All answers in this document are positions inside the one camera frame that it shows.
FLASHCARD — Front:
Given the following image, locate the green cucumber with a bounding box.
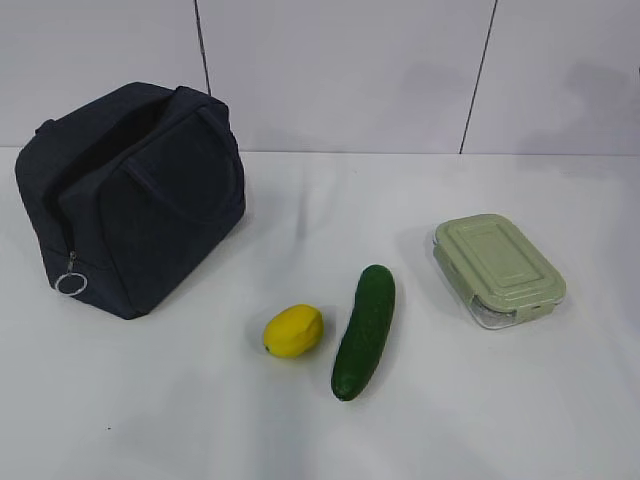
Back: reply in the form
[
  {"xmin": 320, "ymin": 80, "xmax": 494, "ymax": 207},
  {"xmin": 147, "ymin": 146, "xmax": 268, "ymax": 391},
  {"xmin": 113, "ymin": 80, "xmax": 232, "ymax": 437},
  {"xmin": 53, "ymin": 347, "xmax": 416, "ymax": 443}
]
[{"xmin": 331, "ymin": 264, "xmax": 396, "ymax": 401}]

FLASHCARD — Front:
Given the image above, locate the glass container green lid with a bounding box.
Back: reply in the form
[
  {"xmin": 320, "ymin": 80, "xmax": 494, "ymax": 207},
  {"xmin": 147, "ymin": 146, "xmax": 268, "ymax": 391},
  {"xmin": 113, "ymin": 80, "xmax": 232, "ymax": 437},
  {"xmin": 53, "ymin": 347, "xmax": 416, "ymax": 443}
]
[{"xmin": 433, "ymin": 214, "xmax": 566, "ymax": 330}]

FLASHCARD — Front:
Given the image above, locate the navy blue lunch bag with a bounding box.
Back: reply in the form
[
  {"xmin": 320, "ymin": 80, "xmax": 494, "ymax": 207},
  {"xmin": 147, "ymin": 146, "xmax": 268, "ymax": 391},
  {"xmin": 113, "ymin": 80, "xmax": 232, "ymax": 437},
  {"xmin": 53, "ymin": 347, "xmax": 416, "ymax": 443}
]
[{"xmin": 15, "ymin": 82, "xmax": 246, "ymax": 320}]

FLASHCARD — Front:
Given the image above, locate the yellow lemon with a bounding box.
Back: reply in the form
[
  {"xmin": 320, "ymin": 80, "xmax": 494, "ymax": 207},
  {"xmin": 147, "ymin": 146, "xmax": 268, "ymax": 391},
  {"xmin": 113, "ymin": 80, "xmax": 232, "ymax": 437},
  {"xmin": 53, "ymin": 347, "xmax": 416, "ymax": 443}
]
[{"xmin": 262, "ymin": 304, "xmax": 324, "ymax": 358}]

